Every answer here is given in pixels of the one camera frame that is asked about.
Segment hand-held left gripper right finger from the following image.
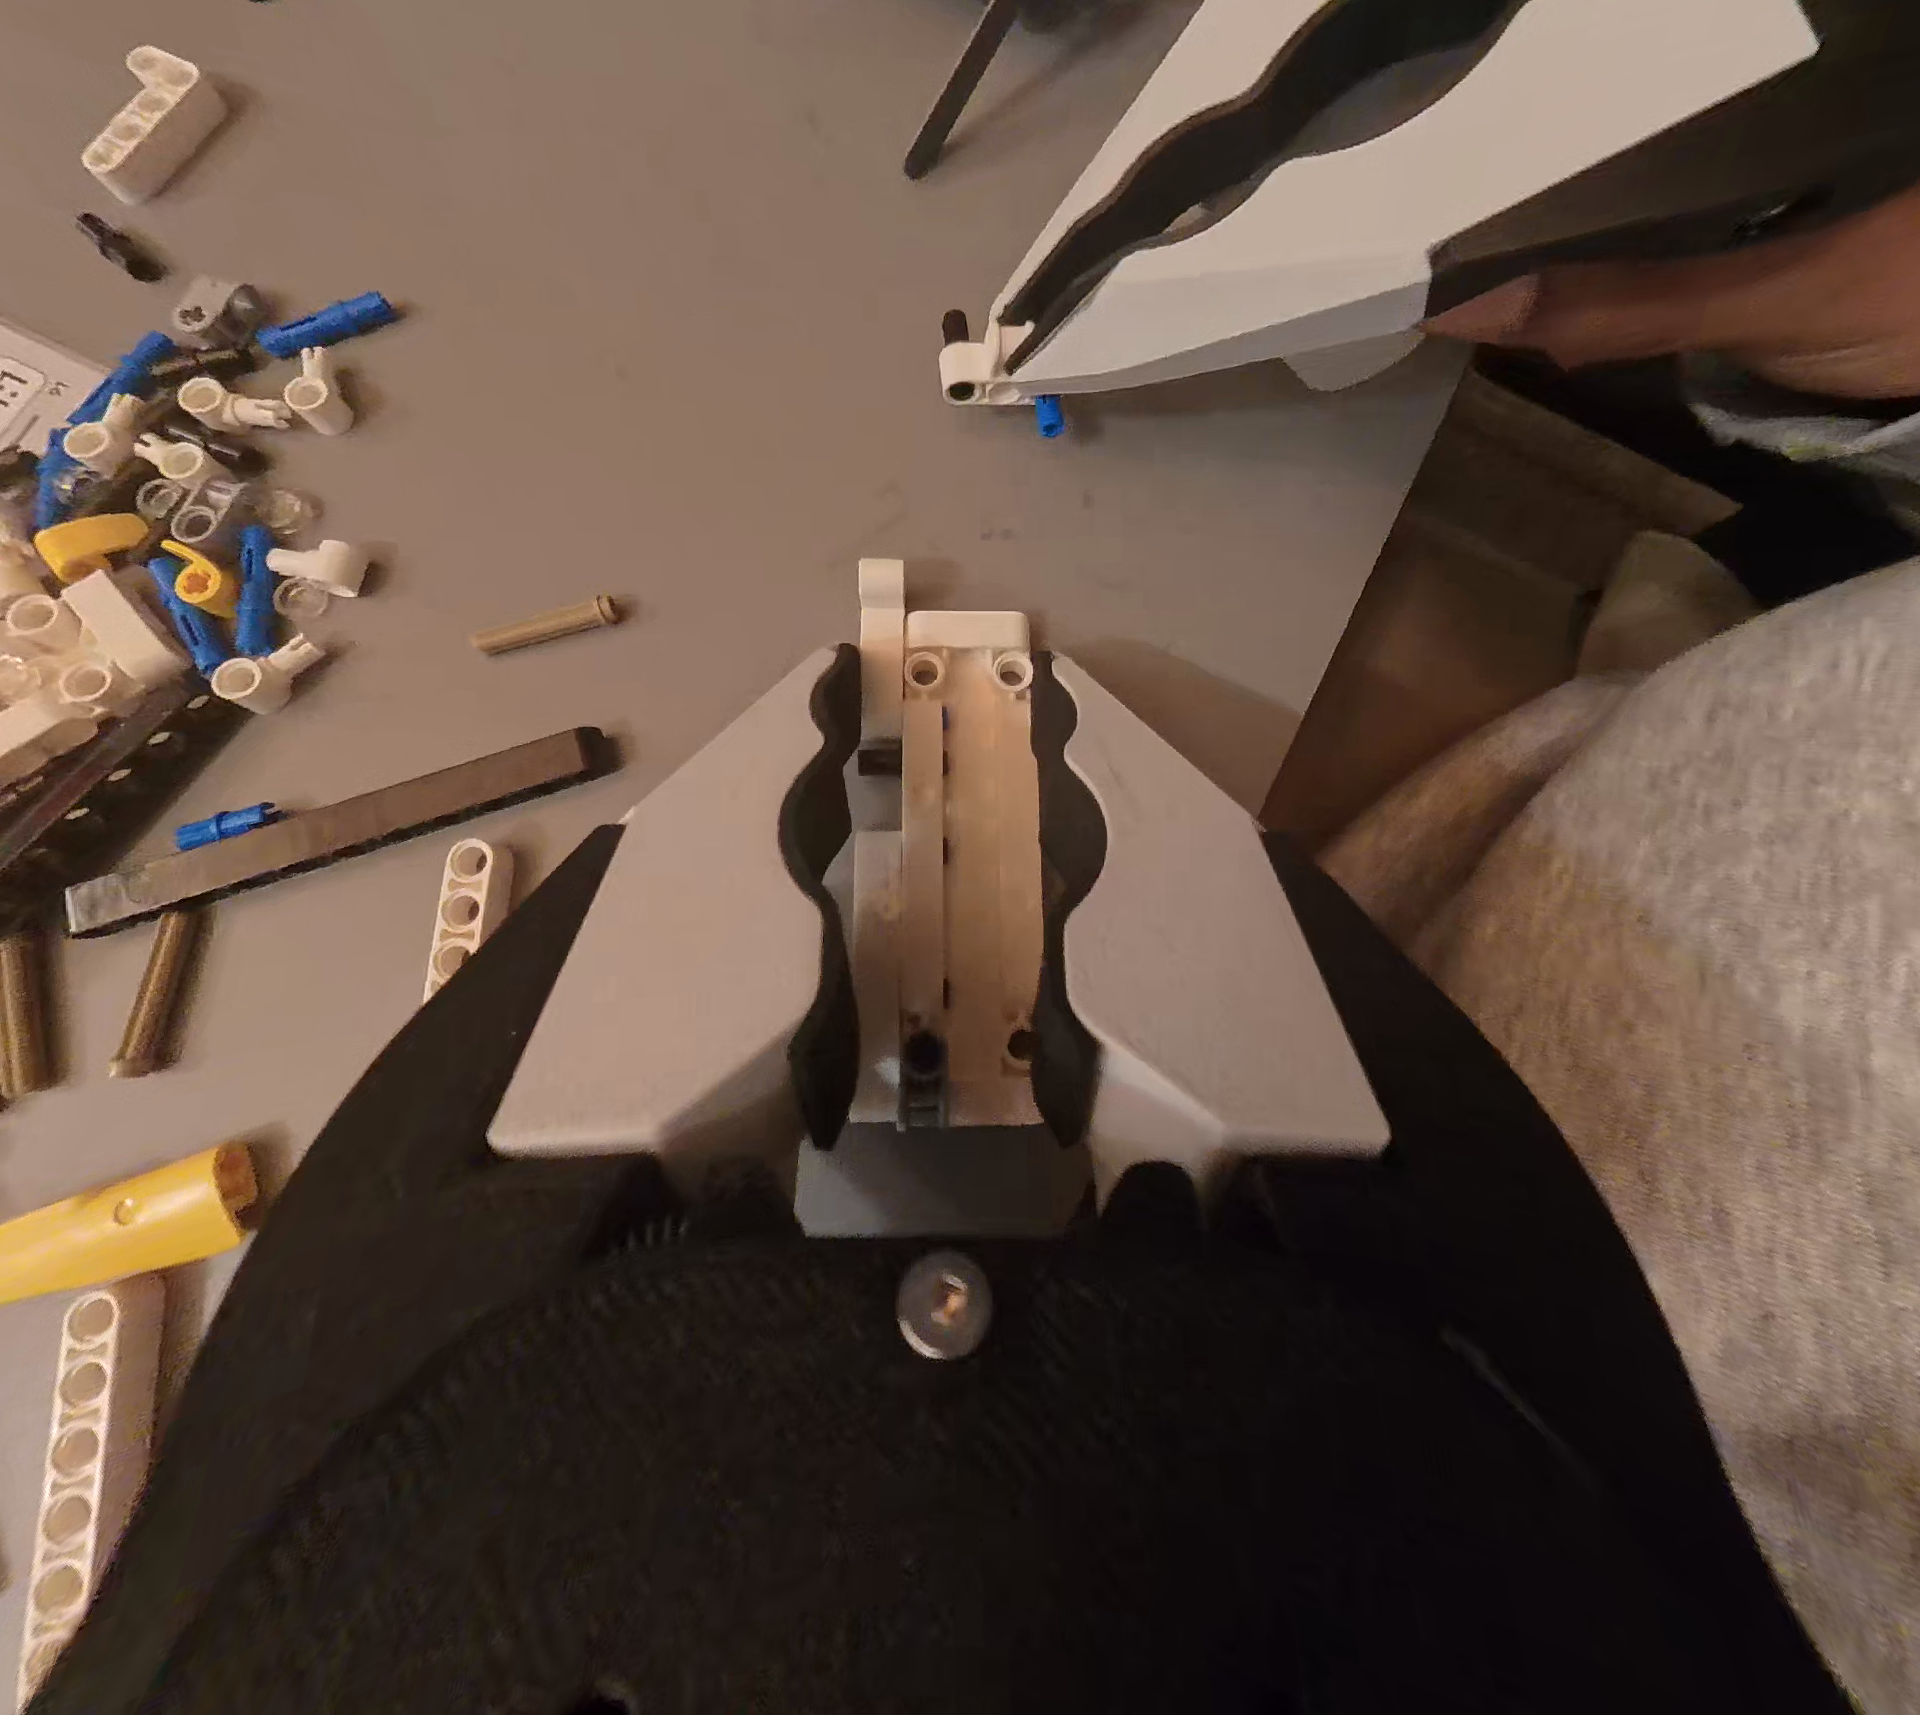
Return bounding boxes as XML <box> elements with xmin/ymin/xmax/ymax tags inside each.
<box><xmin>1034</xmin><ymin>649</ymin><xmax>1391</xmax><ymax>1208</ymax></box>

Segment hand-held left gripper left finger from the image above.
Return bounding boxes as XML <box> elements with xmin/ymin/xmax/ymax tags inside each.
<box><xmin>486</xmin><ymin>642</ymin><xmax>866</xmax><ymax>1204</ymax></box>

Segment white lego frame assembly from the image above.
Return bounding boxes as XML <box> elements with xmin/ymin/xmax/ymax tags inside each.
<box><xmin>857</xmin><ymin>559</ymin><xmax>1039</xmax><ymax>1133</ymax></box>

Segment white lego connector blue pin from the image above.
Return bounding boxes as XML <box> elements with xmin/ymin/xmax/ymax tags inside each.
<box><xmin>942</xmin><ymin>305</ymin><xmax>1072</xmax><ymax>439</ymax></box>

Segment white five-hole lego beam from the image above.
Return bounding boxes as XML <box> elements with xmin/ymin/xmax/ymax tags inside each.
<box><xmin>423</xmin><ymin>836</ymin><xmax>516</xmax><ymax>1000</ymax></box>

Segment long black lego beam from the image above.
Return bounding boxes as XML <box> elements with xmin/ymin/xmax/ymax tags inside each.
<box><xmin>65</xmin><ymin>723</ymin><xmax>618</xmax><ymax>940</ymax></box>

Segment tan lego axle pin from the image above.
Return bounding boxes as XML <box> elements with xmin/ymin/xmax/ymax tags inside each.
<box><xmin>472</xmin><ymin>594</ymin><xmax>618</xmax><ymax>658</ymax></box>

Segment dark tan lego axle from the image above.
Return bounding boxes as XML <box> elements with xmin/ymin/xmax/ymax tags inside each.
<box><xmin>110</xmin><ymin>906</ymin><xmax>205</xmax><ymax>1079</ymax></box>
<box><xmin>0</xmin><ymin>929</ymin><xmax>57</xmax><ymax>1097</ymax></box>

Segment yellow lego panel piece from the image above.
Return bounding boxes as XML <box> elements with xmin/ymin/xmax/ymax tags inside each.
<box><xmin>0</xmin><ymin>1139</ymin><xmax>259</xmax><ymax>1304</ymax></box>

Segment dark teal lego beam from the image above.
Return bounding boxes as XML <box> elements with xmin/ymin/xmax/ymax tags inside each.
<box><xmin>0</xmin><ymin>681</ymin><xmax>249</xmax><ymax>885</ymax></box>

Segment long white lego beam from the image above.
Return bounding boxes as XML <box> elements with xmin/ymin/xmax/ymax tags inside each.
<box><xmin>14</xmin><ymin>1269</ymin><xmax>167</xmax><ymax>1715</ymax></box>

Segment pile of small lego pieces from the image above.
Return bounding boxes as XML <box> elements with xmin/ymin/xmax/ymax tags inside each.
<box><xmin>0</xmin><ymin>286</ymin><xmax>407</xmax><ymax>719</ymax></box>

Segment lego instruction booklet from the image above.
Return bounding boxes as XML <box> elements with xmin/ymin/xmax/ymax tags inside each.
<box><xmin>0</xmin><ymin>320</ymin><xmax>113</xmax><ymax>455</ymax></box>

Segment small black lego pin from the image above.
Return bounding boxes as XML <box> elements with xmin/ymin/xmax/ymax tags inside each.
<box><xmin>78</xmin><ymin>210</ymin><xmax>167</xmax><ymax>282</ymax></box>

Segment white angled lego beam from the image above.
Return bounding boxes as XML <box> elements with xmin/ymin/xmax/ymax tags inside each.
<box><xmin>79</xmin><ymin>47</ymin><xmax>228</xmax><ymax>208</ymax></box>

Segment person's right hand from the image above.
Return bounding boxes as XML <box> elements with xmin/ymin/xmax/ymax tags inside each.
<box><xmin>1425</xmin><ymin>228</ymin><xmax>1920</xmax><ymax>397</ymax></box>

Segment beige cloth bag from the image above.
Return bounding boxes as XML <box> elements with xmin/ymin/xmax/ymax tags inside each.
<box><xmin>1585</xmin><ymin>528</ymin><xmax>1762</xmax><ymax>681</ymax></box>

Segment person's grey sweatsuit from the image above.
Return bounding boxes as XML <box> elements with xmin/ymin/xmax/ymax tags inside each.
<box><xmin>1318</xmin><ymin>559</ymin><xmax>1920</xmax><ymax>1715</ymax></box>

